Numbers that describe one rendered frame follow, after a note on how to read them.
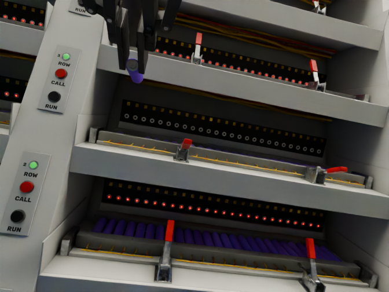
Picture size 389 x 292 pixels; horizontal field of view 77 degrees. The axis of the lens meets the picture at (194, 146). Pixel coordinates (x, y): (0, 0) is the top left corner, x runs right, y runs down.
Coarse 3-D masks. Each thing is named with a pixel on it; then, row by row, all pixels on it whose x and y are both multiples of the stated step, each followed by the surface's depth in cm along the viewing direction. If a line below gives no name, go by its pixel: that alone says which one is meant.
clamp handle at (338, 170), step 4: (316, 168) 47; (320, 168) 47; (332, 168) 42; (336, 168) 42; (340, 168) 41; (344, 168) 41; (320, 172) 46; (324, 172) 45; (328, 172) 43; (332, 172) 42; (336, 172) 42; (340, 172) 42; (344, 172) 41
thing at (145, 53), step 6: (138, 24) 26; (138, 30) 26; (138, 36) 27; (144, 36) 27; (138, 42) 27; (144, 42) 28; (138, 48) 28; (144, 48) 29; (138, 54) 29; (144, 54) 30; (138, 60) 30; (144, 60) 30; (138, 66) 31; (144, 66) 31; (138, 72) 32; (144, 72) 32
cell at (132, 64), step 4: (128, 60) 32; (132, 60) 32; (136, 60) 32; (128, 64) 32; (132, 64) 32; (136, 64) 32; (128, 68) 32; (132, 68) 32; (136, 68) 32; (132, 72) 32; (136, 72) 32; (132, 76) 34; (136, 76) 34; (140, 76) 35; (132, 80) 38; (136, 80) 36; (140, 80) 37
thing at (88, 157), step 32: (96, 128) 45; (128, 128) 59; (96, 160) 40; (128, 160) 41; (160, 160) 41; (192, 160) 46; (320, 160) 65; (352, 160) 60; (224, 192) 43; (256, 192) 44; (288, 192) 45; (320, 192) 46; (352, 192) 46; (384, 192) 50
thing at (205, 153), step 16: (128, 144) 46; (144, 144) 46; (160, 144) 47; (176, 144) 47; (224, 160) 48; (240, 160) 49; (256, 160) 49; (272, 160) 50; (336, 176) 52; (352, 176) 52
